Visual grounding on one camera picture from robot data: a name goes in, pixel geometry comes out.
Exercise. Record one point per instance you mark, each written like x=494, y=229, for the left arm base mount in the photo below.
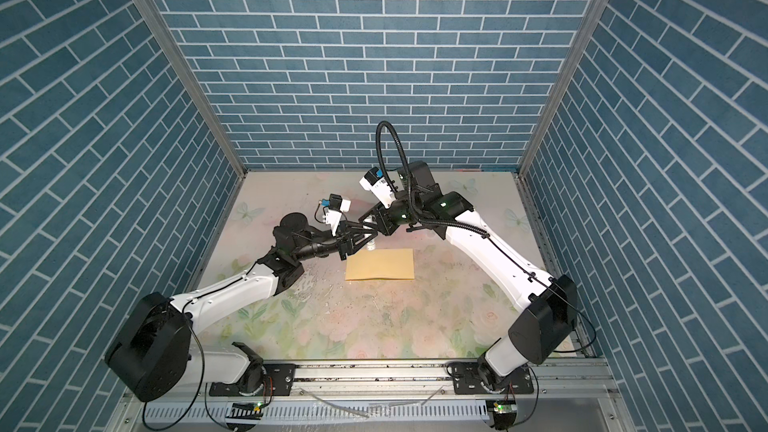
x=271, y=379

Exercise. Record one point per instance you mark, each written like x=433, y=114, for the yellow envelope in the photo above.
x=380, y=264

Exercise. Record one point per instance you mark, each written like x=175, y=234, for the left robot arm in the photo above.
x=156, y=349

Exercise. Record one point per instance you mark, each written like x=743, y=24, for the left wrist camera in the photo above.
x=334, y=209

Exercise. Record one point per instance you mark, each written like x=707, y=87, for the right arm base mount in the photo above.
x=473, y=378

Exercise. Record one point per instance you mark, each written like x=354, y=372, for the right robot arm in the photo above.
x=547, y=306

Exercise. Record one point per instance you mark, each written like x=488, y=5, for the white vented cable duct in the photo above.
x=316, y=412

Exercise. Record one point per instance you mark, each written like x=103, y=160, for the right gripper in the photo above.
x=383, y=220

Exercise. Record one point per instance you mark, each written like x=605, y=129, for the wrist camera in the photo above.
x=374, y=181
x=334, y=209

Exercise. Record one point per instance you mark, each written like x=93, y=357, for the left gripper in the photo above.
x=344, y=243

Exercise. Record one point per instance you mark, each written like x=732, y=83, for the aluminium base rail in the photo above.
x=570, y=395

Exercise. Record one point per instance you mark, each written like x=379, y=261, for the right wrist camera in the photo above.
x=374, y=181

